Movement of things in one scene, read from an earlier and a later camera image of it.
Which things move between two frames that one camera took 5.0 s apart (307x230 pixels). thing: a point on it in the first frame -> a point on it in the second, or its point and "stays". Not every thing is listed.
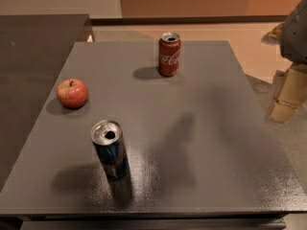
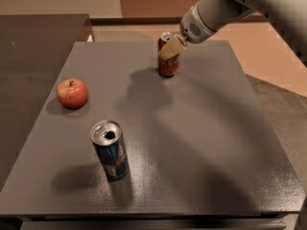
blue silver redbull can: (108, 137) stays
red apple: (72, 93) stays
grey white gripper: (295, 38) -> (191, 27)
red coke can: (169, 54) stays
